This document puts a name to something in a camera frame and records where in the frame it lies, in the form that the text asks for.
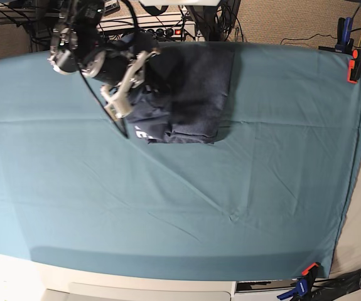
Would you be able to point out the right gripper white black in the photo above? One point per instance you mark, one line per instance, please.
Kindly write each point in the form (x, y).
(120, 72)

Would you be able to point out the teal table cloth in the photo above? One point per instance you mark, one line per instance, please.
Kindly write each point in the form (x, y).
(262, 203)

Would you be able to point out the orange black clamp top right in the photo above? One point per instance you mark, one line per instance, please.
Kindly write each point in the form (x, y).
(354, 67)

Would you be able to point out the blue-grey heathered T-shirt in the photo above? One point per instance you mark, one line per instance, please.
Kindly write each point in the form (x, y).
(184, 95)

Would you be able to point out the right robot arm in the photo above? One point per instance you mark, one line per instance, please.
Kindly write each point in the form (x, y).
(75, 38)

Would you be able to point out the blue clamp top right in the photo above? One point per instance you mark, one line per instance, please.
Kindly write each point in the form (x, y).
(344, 41)

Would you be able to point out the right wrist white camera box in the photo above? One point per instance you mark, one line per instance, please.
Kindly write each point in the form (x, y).
(117, 107)

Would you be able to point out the orange blue clamp bottom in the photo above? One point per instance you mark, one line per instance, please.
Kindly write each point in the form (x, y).
(303, 285)

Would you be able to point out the white power strip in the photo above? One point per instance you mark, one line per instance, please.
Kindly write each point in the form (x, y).
(171, 26)

